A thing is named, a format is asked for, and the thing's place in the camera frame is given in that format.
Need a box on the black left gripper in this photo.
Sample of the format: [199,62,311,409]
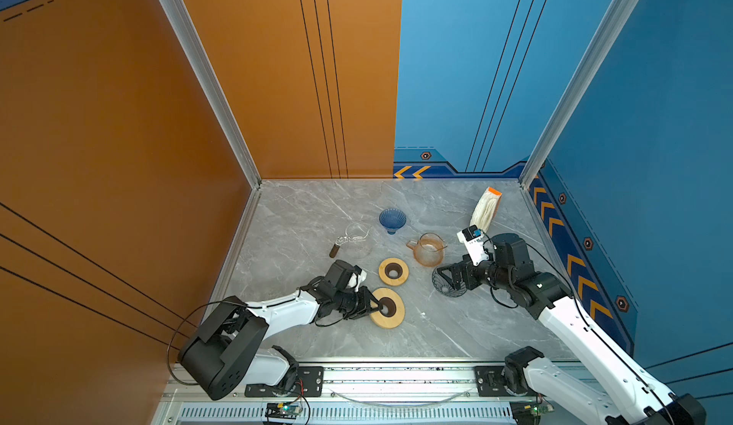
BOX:
[333,286,385,320]

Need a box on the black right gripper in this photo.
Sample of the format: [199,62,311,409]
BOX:
[436,251,513,291]

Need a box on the wooden dripper ring stand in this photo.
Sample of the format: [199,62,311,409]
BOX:
[370,288,406,330]

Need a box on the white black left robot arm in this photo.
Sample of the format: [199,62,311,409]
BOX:
[176,260,387,400]

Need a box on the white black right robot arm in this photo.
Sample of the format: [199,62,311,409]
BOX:
[433,226,707,424]

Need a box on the blue glass ribbed dripper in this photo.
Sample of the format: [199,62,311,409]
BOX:
[378,207,407,235]

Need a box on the orange glass pitcher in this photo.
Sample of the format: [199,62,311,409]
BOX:
[406,232,447,268]

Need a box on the green circuit board left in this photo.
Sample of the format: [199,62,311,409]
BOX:
[265,402,303,424]

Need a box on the green circuit board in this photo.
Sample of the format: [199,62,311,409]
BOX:
[511,402,555,425]
[265,402,303,424]

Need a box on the green circuit board right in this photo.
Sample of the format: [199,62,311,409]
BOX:
[511,402,555,425]

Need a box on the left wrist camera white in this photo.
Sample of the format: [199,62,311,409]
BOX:
[347,270,368,289]

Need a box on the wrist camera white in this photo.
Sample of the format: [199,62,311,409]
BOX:
[456,225,494,266]
[347,270,368,289]

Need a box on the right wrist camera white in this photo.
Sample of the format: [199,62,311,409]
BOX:
[456,225,494,266]

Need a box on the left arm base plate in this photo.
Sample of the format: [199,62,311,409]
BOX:
[244,366,325,399]

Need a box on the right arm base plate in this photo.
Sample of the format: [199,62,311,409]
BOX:
[473,365,540,398]

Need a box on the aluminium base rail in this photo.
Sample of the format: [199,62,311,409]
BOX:
[152,360,601,424]

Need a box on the aluminium corner post right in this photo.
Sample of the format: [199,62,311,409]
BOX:
[518,0,639,189]

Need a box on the aluminium corner post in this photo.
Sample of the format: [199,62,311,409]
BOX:
[518,0,639,189]
[141,0,263,188]

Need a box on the aluminium corner post left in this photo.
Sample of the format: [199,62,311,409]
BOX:
[141,0,263,188]

